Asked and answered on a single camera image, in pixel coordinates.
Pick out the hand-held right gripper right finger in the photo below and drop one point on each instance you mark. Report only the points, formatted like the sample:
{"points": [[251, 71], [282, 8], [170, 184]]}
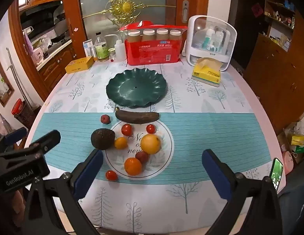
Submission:
{"points": [[217, 173]]}

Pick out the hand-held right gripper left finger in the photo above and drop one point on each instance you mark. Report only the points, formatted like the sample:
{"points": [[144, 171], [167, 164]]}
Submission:
{"points": [[89, 173]]}

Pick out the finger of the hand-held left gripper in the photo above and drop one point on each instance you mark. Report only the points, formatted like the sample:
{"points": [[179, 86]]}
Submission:
{"points": [[16, 135], [45, 140]]}

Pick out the orange-red cherry tomato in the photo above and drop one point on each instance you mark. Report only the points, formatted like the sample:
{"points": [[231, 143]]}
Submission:
{"points": [[111, 175]]}

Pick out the dark avocado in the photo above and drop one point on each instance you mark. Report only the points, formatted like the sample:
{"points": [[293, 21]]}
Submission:
{"points": [[102, 139]]}

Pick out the small orange citrus fruit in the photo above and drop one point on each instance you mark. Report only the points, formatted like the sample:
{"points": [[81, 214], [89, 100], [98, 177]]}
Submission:
{"points": [[120, 143]]}

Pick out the orange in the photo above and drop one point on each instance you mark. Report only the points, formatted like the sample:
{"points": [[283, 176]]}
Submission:
{"points": [[133, 166]]}

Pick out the dark red tomato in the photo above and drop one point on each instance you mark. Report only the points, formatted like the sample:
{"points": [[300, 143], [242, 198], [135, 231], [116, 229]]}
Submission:
{"points": [[142, 157]]}

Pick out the red cherry tomato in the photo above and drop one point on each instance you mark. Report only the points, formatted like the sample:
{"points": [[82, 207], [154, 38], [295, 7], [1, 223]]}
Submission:
{"points": [[150, 128], [126, 129]]}

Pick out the large yellow citrus fruit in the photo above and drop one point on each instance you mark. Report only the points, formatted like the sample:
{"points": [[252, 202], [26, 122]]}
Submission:
{"points": [[150, 143]]}

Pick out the dark green scalloped plate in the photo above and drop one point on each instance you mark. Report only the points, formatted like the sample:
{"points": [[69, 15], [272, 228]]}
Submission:
{"points": [[132, 88]]}

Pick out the person's left forearm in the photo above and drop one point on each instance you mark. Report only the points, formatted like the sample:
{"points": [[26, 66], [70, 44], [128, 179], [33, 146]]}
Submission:
{"points": [[18, 205]]}

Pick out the red rimmed waste basket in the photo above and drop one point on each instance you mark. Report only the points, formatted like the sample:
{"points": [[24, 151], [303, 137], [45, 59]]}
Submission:
{"points": [[19, 107]]}

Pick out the tree printed tablecloth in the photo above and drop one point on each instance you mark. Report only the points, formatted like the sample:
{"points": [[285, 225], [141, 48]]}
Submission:
{"points": [[215, 127]]}

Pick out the small red lychee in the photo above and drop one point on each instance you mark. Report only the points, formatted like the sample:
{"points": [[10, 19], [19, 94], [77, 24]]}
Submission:
{"points": [[105, 119]]}

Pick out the smartphone with lit screen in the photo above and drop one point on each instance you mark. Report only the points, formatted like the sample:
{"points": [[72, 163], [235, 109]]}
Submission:
{"points": [[277, 173]]}

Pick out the dark brown overripe banana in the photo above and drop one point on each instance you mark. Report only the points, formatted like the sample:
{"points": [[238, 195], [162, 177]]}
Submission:
{"points": [[137, 116]]}

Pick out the wooden kitchen counter cabinet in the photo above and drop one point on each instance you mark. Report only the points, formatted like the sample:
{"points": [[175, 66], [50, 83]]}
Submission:
{"points": [[56, 63]]}

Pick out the yellow cardboard box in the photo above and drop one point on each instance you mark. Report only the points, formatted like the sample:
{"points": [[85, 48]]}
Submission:
{"points": [[79, 64]]}

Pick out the pink plastic bag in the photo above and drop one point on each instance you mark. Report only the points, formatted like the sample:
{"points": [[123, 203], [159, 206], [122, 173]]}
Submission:
{"points": [[28, 44]]}

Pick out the small metal can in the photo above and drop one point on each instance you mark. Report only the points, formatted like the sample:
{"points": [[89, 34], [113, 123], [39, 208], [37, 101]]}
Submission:
{"points": [[94, 53]]}

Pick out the yellow tissue pack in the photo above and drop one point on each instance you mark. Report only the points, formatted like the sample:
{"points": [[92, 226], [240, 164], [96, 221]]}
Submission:
{"points": [[207, 74]]}

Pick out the blue and white carton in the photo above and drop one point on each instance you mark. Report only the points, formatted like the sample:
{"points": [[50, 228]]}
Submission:
{"points": [[87, 47]]}

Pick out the glass bottle with green label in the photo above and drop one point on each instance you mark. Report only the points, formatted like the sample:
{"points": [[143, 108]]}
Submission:
{"points": [[101, 50]]}

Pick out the wooden side cabinet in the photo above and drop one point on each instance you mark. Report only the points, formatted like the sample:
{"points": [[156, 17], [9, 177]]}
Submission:
{"points": [[277, 83]]}

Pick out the small glass jar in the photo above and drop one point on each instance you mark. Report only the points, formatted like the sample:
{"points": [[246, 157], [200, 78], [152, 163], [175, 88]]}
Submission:
{"points": [[112, 55]]}

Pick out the white squeeze bottle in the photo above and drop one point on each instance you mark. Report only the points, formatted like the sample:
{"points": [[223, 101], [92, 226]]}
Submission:
{"points": [[120, 50]]}

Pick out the white cosmetics storage box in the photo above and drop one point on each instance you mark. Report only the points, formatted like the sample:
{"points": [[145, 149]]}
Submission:
{"points": [[203, 56]]}

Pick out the black range hood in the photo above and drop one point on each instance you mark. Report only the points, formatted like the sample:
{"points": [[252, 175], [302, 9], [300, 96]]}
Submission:
{"points": [[39, 14]]}

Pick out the white cosmetic bottle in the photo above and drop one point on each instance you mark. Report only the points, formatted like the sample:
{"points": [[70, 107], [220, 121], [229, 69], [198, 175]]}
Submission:
{"points": [[218, 41]]}

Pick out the teal cosmetic bottle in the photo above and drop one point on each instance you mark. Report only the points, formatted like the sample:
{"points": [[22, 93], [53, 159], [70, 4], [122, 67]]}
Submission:
{"points": [[207, 39]]}

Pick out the brown jar with white lid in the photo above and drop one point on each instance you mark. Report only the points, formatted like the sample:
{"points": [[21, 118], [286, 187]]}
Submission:
{"points": [[162, 34], [176, 35], [134, 36], [148, 35]]}

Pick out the red paper cup package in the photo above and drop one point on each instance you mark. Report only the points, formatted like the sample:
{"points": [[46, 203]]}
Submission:
{"points": [[152, 51]]}

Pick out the wooden framed glass door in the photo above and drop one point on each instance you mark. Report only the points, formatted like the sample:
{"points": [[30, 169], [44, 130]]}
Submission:
{"points": [[98, 9]]}

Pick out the dark wooden door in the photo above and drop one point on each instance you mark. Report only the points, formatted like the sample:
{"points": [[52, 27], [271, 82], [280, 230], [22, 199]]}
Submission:
{"points": [[247, 29]]}

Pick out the wooden wall shelf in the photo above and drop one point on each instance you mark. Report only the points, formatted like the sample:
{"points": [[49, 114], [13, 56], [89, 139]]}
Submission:
{"points": [[279, 19]]}

